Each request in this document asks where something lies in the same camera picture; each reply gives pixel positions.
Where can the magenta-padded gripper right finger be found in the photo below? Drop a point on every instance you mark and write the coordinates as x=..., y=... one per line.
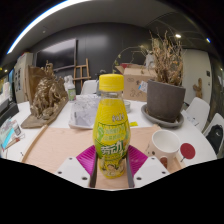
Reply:
x=151, y=170

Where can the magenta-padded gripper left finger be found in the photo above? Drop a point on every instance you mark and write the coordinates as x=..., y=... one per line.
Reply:
x=71, y=170

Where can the yellow drink bottle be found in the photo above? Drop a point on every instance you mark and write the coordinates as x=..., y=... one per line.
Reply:
x=111, y=133

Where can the white mug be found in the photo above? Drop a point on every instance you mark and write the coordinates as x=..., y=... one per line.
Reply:
x=164, y=145

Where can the flat round red coaster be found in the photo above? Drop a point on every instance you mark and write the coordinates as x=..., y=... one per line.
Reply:
x=187, y=150

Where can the small yellow packet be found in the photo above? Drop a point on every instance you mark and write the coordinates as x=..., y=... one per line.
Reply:
x=133, y=124

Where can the grey plant saucer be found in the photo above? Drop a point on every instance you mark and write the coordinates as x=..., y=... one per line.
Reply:
x=156, y=120

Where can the white round dish stack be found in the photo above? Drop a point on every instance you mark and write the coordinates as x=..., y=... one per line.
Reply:
x=127, y=106

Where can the black backpack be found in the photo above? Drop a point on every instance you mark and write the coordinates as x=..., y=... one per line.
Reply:
x=215, y=138

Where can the colourful booklet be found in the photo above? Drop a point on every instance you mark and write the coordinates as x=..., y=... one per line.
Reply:
x=8, y=131

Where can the dried plant in grey pot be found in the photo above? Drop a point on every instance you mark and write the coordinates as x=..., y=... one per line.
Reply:
x=165, y=96

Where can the white chair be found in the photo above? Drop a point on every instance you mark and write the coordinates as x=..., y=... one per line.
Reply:
x=89, y=87
x=216, y=119
x=198, y=111

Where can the golden brown relief sculpture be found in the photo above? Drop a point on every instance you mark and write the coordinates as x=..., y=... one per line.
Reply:
x=48, y=96

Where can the green-labelled spray bottle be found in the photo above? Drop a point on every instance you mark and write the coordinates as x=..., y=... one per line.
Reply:
x=71, y=91

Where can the black box device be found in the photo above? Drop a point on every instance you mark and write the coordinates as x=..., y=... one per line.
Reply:
x=8, y=113

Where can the open cardboard box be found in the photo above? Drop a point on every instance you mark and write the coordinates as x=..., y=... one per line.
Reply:
x=135, y=85

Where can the wooden figure sculpture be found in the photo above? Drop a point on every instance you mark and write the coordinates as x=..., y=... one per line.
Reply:
x=197, y=88

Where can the wooden easel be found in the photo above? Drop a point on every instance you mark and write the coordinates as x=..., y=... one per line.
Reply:
x=81, y=71

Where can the white cabinet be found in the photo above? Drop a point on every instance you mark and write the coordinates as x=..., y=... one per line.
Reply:
x=21, y=78

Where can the round ceiling spotlights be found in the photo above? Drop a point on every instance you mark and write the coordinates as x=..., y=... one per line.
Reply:
x=178, y=35

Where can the long ceiling light strip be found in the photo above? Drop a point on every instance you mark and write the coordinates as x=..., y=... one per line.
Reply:
x=40, y=18

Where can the black wall screen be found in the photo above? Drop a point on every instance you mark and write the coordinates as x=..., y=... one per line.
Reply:
x=56, y=53

